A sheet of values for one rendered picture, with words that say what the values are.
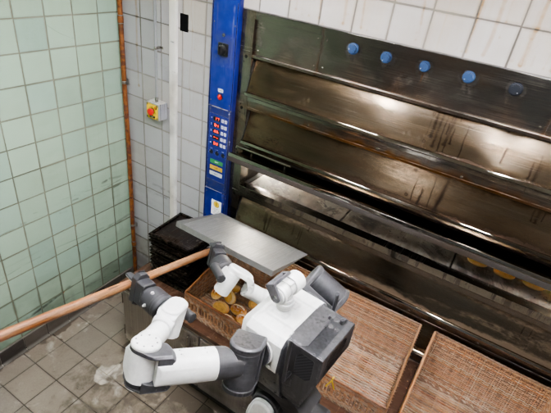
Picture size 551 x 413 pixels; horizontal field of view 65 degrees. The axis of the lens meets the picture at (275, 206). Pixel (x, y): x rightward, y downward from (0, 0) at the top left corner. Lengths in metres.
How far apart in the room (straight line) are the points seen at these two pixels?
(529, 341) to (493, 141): 0.93
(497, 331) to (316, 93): 1.38
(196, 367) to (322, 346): 0.37
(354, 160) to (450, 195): 0.45
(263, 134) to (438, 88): 0.88
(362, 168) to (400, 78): 0.44
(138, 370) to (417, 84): 1.46
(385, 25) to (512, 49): 0.47
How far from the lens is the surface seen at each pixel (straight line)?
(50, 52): 2.56
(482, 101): 1.88
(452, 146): 1.91
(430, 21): 1.86
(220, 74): 2.31
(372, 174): 2.05
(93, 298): 1.48
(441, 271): 2.18
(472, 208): 2.00
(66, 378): 3.06
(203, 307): 2.37
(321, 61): 2.05
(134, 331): 2.93
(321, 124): 2.08
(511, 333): 2.30
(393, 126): 1.95
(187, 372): 1.20
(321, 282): 1.53
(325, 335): 1.36
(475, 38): 1.83
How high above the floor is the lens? 2.39
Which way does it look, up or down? 32 degrees down
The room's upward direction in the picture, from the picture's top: 8 degrees clockwise
